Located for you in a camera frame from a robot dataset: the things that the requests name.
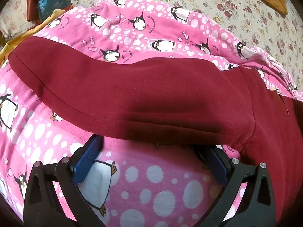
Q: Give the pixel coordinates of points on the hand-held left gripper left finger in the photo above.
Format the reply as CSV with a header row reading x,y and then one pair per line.
x,y
86,160

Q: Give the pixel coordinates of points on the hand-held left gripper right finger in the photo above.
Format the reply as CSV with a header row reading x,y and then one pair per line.
x,y
219,165

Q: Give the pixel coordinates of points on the maroon sweatshirt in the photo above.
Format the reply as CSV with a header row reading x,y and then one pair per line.
x,y
146,94

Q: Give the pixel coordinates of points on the pink penguin print blanket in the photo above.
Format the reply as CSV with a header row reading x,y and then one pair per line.
x,y
165,189

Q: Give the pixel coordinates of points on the yellow cloth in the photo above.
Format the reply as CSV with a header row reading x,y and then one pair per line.
x,y
19,40

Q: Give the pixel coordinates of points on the floral bed sheet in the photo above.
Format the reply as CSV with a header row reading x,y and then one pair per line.
x,y
224,11

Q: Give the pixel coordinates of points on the blue plastic bag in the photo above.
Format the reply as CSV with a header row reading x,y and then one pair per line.
x,y
53,2

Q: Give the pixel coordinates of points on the floral pillow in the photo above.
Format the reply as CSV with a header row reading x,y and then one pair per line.
x,y
14,11

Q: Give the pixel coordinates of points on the red bag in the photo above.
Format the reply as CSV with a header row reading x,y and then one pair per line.
x,y
33,0

